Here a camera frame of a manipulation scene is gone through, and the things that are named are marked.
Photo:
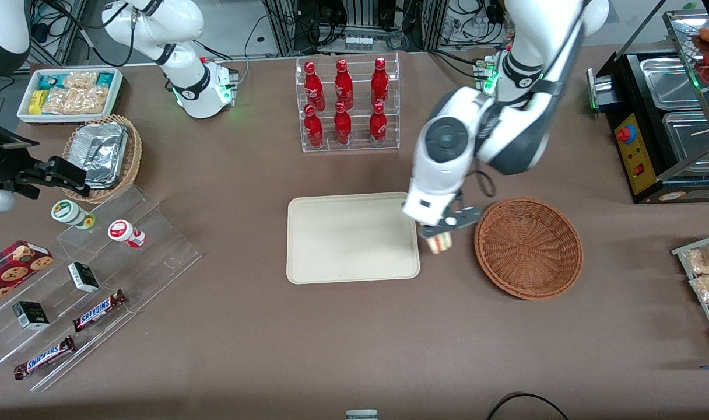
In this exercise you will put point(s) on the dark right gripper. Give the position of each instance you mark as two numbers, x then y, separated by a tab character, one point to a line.
4	164

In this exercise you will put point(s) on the triangle sandwich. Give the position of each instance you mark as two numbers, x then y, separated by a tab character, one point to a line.
440	243

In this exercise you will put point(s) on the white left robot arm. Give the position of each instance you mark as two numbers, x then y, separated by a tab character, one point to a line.
518	116

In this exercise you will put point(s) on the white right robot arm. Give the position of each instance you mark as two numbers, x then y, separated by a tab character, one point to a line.
185	23

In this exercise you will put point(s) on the light wicker basket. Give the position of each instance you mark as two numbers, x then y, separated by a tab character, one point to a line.
134	157

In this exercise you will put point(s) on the brown wicker basket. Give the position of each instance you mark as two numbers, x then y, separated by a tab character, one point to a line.
529	248

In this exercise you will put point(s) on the cream plastic tray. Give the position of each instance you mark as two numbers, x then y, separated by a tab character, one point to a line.
352	239

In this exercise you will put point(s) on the tray of packaged pastries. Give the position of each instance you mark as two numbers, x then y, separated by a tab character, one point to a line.
681	252

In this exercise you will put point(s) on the green lid yogurt cup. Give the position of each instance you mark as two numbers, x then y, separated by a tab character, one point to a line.
69	212

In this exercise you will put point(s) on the aluminium foil container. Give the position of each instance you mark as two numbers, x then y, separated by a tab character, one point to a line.
101	151

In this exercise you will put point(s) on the clear cracker packet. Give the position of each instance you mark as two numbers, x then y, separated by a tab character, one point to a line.
74	101
80	79

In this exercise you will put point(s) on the yellow snack packet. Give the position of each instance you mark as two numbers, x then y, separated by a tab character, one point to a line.
37	102

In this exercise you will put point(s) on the red lid yogurt cup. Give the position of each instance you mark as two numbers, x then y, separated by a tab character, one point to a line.
123	231

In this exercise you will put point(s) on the teal snack packet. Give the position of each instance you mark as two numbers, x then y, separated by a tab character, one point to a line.
51	81
105	78

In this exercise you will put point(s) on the white snack bin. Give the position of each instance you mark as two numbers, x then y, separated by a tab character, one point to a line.
115	96

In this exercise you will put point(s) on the small black box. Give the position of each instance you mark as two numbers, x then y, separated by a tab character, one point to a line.
31	315
83	277

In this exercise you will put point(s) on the red cookie box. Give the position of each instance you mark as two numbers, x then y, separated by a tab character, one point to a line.
10	271

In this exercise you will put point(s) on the clear acrylic bottle rack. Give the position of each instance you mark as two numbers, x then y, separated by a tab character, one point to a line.
360	146

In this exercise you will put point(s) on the red cola bottle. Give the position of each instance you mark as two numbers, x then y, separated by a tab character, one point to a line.
378	125
342	125
313	128
379	81
343	84
313	84

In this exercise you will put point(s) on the clear acrylic stepped display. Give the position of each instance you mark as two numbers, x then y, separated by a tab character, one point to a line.
156	256

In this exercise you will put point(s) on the Snickers chocolate bar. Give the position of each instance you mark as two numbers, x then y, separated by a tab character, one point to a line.
98	311
44	357

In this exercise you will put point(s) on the white power strip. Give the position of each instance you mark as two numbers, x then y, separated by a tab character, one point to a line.
357	43

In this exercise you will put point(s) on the small grey device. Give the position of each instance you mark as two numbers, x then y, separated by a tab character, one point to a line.
361	415

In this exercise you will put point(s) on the black food warmer machine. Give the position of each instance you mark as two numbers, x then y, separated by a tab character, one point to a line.
652	181

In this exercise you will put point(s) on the steel warmer pan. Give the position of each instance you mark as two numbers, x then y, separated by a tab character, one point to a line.
690	137
669	81

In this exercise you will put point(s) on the aluminium frame rack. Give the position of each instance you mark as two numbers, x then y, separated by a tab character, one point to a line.
284	29

